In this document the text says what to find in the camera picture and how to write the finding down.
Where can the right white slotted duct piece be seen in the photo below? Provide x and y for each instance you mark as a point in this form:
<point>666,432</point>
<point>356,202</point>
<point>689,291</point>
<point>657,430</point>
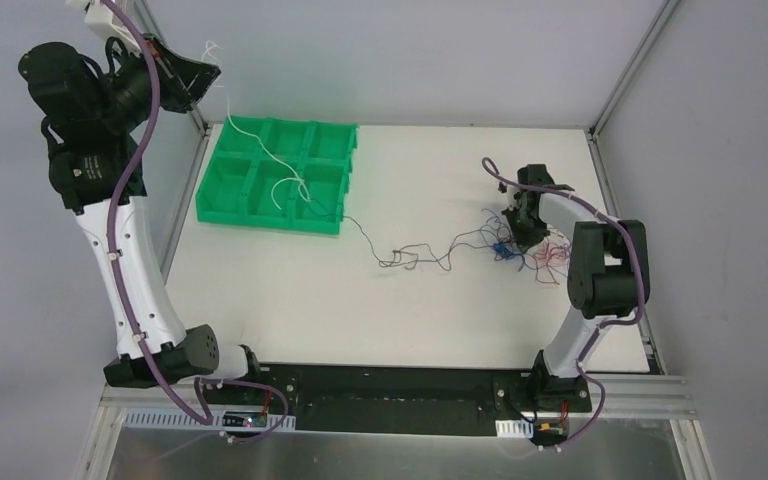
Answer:
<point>515,429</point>

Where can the aluminium frame rail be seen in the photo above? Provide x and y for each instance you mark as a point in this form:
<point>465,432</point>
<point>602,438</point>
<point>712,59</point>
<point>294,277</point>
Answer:
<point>312,387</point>

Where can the controller board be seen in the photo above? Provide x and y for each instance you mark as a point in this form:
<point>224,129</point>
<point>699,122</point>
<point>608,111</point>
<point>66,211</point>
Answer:
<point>550,432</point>
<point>244,420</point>

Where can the right controller board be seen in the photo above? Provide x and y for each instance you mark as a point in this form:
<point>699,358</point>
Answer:
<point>550,432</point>

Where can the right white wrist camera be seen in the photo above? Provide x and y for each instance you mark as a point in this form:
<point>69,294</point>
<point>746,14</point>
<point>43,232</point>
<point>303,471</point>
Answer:
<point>507,190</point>

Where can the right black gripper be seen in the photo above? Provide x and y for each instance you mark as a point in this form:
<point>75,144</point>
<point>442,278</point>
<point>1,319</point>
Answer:
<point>529,208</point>

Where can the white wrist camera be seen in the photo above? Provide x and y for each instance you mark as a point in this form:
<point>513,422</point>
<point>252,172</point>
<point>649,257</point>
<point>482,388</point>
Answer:
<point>101,20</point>
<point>507,190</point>

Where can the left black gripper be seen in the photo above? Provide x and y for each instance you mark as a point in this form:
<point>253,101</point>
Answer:
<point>168,76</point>

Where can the white slotted cable duct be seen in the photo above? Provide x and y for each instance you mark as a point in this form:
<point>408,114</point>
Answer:
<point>162,418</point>

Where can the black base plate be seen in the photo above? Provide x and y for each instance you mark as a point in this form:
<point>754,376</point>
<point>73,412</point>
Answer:
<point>412,418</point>

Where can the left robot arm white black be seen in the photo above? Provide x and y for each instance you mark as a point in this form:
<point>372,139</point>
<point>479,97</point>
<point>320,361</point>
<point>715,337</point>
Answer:
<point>89,116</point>

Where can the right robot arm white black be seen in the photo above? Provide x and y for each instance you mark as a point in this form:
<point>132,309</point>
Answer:
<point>607,281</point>

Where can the left controller board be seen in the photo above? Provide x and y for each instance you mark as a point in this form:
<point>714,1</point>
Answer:
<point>244,420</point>

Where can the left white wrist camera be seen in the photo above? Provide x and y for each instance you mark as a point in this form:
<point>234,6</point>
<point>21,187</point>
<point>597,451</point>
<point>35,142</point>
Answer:
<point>101,20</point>

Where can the green compartment tray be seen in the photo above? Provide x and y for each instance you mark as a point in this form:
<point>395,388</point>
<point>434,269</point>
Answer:
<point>278,174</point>

